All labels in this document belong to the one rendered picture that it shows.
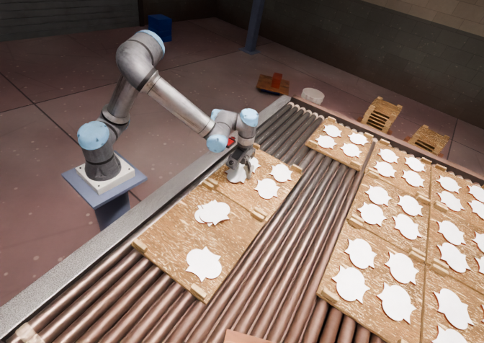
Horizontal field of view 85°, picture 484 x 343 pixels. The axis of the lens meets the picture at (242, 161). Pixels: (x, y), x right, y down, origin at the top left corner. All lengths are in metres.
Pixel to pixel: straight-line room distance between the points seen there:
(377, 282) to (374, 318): 0.15
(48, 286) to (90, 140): 0.52
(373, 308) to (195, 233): 0.69
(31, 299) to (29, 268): 1.20
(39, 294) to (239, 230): 0.68
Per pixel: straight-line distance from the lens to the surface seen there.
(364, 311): 1.14
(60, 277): 1.10
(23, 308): 1.10
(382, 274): 1.26
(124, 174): 1.35
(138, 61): 0.96
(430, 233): 1.58
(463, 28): 5.83
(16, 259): 2.36
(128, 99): 1.20
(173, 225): 1.11
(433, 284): 1.38
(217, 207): 1.15
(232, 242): 1.08
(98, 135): 1.22
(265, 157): 1.47
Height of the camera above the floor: 1.85
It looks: 41 degrees down
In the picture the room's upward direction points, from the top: 13 degrees clockwise
